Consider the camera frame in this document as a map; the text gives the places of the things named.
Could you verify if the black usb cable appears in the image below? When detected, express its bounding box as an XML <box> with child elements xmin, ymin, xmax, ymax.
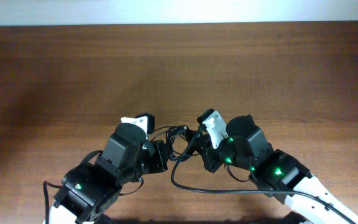
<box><xmin>149</xmin><ymin>124</ymin><xmax>204</xmax><ymax>162</ymax></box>

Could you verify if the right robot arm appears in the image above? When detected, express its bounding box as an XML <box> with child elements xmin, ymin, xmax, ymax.
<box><xmin>196</xmin><ymin>111</ymin><xmax>358</xmax><ymax>223</ymax></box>

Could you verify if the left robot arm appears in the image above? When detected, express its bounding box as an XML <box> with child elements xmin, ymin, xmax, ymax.
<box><xmin>44</xmin><ymin>123</ymin><xmax>171</xmax><ymax>223</ymax></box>

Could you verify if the right camera black cable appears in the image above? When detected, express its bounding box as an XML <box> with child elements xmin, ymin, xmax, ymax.
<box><xmin>170</xmin><ymin>129</ymin><xmax>357</xmax><ymax>224</ymax></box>

